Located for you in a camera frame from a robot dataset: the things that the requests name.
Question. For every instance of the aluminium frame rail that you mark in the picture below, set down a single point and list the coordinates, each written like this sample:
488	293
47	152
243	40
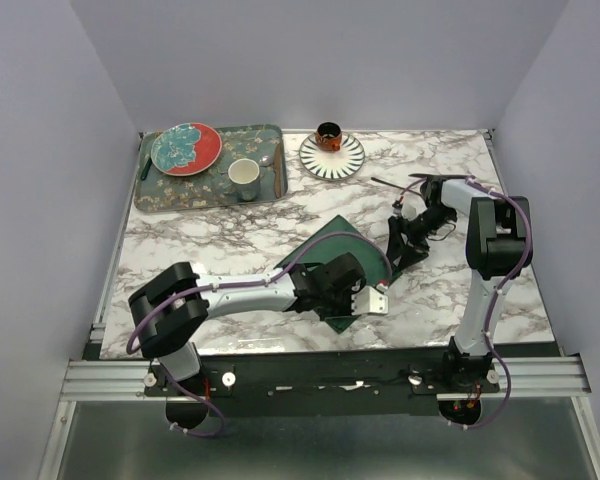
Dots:
123	381

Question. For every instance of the cream mug with teal handle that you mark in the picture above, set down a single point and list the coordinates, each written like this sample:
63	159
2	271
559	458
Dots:
244	174

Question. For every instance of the red and teal plate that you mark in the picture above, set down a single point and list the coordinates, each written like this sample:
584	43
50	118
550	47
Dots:
186	149

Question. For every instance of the brown wooden knife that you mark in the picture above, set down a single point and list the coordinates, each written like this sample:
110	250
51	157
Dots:
277	168

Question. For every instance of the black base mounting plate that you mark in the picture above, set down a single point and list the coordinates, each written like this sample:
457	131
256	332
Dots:
334	383

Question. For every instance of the silver spoon on tray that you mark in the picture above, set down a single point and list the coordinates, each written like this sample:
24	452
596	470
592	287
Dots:
265	161

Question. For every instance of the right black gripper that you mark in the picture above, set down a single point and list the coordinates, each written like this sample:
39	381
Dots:
395	241

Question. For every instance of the white striped saucer plate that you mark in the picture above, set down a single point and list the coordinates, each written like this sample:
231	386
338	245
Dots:
332	166

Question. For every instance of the floral teal serving tray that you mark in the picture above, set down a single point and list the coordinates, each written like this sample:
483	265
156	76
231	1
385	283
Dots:
161	193

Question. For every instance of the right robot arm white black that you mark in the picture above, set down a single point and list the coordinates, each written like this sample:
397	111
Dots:
498	246

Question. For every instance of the green handled utensil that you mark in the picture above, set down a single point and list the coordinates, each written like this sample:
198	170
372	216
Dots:
146	169

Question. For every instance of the brown glazed cup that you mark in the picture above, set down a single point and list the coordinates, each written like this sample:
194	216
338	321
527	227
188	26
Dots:
328	136

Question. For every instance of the black knife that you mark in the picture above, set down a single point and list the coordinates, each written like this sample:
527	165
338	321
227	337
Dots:
438	177

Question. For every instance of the black spoon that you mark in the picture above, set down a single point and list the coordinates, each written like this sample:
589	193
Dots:
396	186

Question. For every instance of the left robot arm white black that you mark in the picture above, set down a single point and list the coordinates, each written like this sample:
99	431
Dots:
169	309

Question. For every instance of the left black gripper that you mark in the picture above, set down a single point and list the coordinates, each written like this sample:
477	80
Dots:
347	309

